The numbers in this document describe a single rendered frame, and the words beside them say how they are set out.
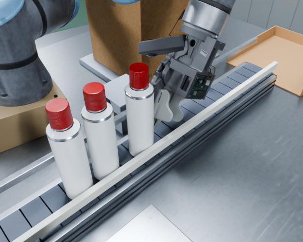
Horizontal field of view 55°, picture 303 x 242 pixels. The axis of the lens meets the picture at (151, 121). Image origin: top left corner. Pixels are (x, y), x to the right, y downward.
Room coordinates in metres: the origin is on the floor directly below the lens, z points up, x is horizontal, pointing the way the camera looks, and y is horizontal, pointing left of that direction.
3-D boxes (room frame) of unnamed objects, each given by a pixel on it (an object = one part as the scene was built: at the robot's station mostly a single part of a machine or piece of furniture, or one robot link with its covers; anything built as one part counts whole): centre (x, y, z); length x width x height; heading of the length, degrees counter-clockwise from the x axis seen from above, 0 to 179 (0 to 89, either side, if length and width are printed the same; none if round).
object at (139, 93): (0.42, 0.02, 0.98); 0.05 x 0.05 x 0.20
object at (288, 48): (0.87, -0.45, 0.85); 0.30 x 0.26 x 0.04; 133
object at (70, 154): (0.32, 0.13, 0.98); 0.05 x 0.05 x 0.20
